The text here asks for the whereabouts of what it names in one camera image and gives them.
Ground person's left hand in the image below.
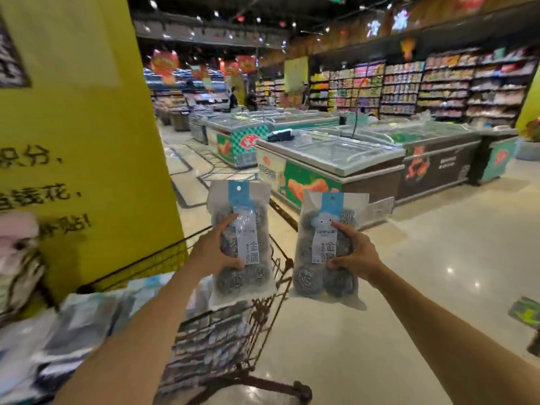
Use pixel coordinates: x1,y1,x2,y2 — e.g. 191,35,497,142
186,213,246,288

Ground person's right hand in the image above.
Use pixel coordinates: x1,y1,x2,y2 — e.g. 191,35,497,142
326,222,387,288

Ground steel wool scourer packet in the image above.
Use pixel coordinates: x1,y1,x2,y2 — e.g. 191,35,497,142
289,190,370,311
206,180,278,311

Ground person's right forearm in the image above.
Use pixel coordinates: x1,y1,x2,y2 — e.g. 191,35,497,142
371,266,540,405

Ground person's left forearm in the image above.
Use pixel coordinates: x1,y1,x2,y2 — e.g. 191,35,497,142
53,265,207,405

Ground glass-top chest freezer orange picture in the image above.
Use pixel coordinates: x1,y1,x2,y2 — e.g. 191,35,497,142
255,130,406,229

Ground green checkered chest freezer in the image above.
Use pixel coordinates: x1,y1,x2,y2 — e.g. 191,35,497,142
202,114,271,169

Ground long dark glass-top chest freezer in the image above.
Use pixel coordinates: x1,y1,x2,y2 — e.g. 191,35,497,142
341,120,482,204

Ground green glass-top chest freezer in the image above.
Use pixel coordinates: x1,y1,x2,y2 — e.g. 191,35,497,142
252,109,341,132

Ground row of distant chest freezers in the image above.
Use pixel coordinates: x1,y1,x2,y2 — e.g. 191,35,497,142
153,97,220,144

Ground pile of packets in cart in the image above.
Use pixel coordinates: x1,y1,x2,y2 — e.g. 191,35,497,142
0,274,254,405

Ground distant aisle shelves of goods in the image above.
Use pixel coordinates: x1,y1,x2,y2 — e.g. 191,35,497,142
255,78,286,108

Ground yellow poster with black writing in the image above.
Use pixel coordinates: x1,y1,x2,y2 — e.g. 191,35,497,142
0,0,188,304

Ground yellow hanging banner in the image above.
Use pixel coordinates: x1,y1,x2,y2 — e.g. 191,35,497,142
284,56,309,96

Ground green packet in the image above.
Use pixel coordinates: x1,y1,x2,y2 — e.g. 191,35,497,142
508,297,540,330

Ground small teal-fronted chest freezer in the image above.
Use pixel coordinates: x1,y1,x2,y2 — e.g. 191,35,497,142
467,127,520,186

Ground large red hanging decoration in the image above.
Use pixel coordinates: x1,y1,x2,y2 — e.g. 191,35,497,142
150,49,181,86

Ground grey round bin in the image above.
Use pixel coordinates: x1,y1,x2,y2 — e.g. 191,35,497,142
516,139,540,162

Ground orange hanging ornament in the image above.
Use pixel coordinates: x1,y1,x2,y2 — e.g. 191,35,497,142
400,36,417,62

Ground rusty wire shopping cart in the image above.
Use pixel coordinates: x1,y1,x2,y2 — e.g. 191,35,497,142
78,225,314,405

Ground wall shelves of packaged goods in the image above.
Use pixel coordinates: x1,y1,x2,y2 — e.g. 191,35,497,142
309,45,540,123

